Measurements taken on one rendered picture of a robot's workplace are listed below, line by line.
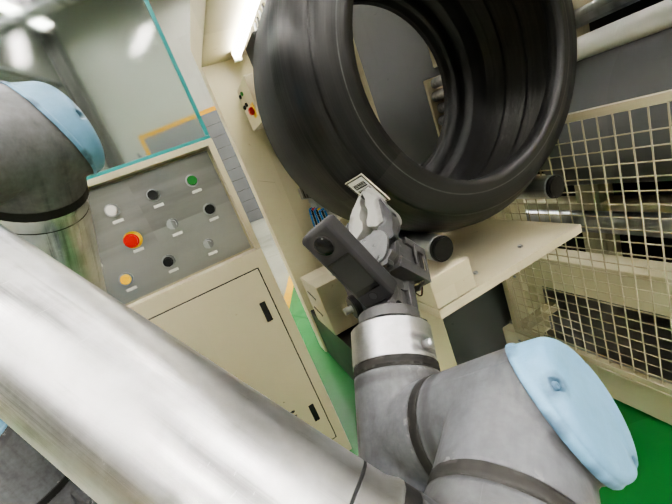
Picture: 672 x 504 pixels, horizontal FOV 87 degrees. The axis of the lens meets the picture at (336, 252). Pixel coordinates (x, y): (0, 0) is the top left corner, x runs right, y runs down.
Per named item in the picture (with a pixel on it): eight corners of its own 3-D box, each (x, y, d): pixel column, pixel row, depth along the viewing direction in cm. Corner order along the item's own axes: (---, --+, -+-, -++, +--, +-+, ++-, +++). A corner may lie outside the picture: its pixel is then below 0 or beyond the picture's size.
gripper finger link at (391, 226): (371, 216, 49) (377, 268, 44) (362, 210, 48) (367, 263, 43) (396, 198, 47) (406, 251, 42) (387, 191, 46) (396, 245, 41)
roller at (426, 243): (343, 235, 89) (352, 220, 90) (356, 244, 91) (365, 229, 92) (428, 254, 57) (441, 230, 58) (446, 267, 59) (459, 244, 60)
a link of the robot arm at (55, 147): (42, 409, 80) (-162, 64, 32) (113, 354, 93) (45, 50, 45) (90, 450, 78) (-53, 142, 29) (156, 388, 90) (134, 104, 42)
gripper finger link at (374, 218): (387, 203, 54) (395, 252, 49) (360, 185, 51) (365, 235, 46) (403, 192, 53) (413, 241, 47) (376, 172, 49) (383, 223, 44)
